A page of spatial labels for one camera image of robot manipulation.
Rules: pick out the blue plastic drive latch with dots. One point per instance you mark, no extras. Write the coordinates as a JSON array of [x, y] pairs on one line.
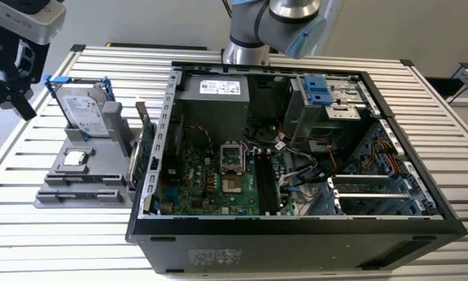
[[316, 90]]

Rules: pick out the black open PC case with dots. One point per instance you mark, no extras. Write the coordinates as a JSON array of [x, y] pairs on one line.
[[257, 248]]

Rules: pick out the black case fan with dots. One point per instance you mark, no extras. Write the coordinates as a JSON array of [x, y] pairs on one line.
[[174, 155]]

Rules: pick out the hard disk in blue carrier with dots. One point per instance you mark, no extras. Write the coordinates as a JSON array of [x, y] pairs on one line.
[[83, 111]]

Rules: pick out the grey power supply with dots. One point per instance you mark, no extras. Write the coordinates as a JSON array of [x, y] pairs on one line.
[[214, 117]]

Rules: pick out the tan power connector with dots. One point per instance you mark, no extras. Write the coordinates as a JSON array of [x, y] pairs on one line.
[[206, 160]]

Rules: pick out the black RAM slot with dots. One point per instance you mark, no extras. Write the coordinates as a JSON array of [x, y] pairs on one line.
[[264, 183], [269, 183], [258, 183]]

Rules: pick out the teal board connector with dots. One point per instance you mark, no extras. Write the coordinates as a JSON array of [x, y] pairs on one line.
[[170, 195]]

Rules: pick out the grey metal disk bay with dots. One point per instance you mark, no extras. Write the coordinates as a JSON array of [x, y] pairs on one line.
[[373, 178]]

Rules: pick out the grey parts rack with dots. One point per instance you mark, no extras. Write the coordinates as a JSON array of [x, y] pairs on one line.
[[105, 159]]

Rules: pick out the black box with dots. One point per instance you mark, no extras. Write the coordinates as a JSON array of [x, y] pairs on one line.
[[442, 87]]

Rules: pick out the CPU socket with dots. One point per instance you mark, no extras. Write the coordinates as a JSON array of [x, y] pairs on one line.
[[232, 183]]

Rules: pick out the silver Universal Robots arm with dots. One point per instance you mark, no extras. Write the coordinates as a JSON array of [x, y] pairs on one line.
[[257, 26]]

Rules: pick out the silver CPU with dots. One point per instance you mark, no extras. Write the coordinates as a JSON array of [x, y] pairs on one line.
[[73, 158]]

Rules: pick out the green motherboard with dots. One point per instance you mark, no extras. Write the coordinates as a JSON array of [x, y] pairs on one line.
[[194, 193]]

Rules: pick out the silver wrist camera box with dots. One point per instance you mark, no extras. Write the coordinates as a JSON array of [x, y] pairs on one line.
[[30, 23]]

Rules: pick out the green graphics card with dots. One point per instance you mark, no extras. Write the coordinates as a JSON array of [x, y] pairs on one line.
[[141, 152]]

